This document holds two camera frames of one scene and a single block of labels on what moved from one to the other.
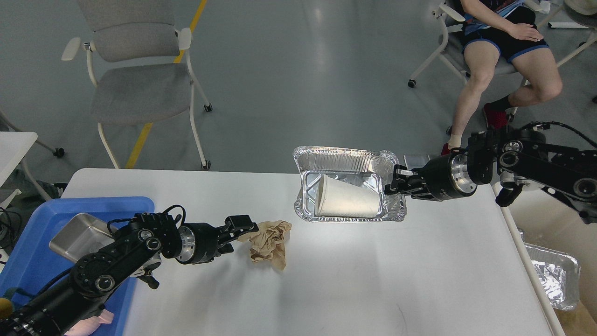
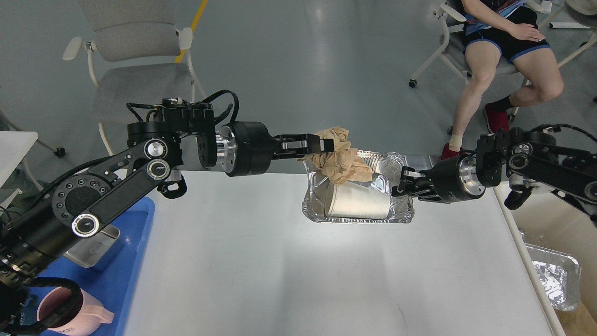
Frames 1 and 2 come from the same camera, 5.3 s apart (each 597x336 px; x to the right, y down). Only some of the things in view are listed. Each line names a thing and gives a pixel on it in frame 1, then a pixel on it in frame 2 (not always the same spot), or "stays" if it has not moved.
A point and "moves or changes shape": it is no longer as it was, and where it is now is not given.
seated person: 507,29 stays
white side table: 13,145 stays
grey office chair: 139,65 stays
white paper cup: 335,197 moves or changes shape
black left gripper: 198,242 → 247,147
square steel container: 82,236 stays
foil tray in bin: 560,273 stays
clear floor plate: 416,160 stays
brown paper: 268,242 → 343,165
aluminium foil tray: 367,168 moves or changes shape
